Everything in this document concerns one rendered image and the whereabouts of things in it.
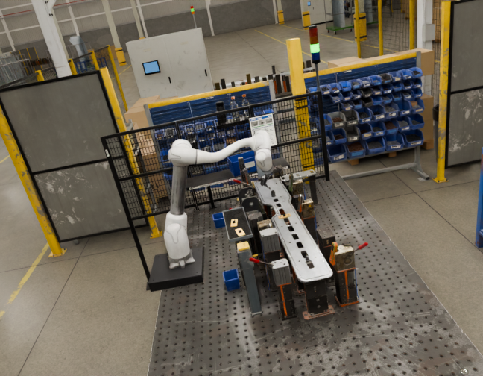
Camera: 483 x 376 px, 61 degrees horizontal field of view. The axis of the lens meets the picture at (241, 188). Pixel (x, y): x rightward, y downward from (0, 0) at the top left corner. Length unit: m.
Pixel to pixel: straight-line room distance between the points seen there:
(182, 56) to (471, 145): 6.01
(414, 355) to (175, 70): 7.94
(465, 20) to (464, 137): 1.29
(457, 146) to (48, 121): 4.58
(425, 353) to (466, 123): 3.55
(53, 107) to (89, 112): 0.36
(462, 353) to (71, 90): 3.99
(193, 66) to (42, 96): 5.00
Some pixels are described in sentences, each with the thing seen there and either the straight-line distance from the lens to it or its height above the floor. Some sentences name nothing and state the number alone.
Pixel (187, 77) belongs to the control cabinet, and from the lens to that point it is 9.26.
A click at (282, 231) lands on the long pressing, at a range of 2.61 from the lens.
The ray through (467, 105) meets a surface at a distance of 5.30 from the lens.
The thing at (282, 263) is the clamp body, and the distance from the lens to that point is 2.23.
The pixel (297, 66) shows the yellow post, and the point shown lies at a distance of 3.59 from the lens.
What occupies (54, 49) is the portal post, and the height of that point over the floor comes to 2.20.
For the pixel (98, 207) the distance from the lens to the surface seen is 5.02.
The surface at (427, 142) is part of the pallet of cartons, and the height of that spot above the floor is 0.10.
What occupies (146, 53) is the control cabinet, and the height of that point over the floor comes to 1.72.
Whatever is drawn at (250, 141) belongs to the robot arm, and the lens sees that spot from 2.85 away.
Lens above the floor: 2.35
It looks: 24 degrees down
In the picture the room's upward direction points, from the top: 11 degrees counter-clockwise
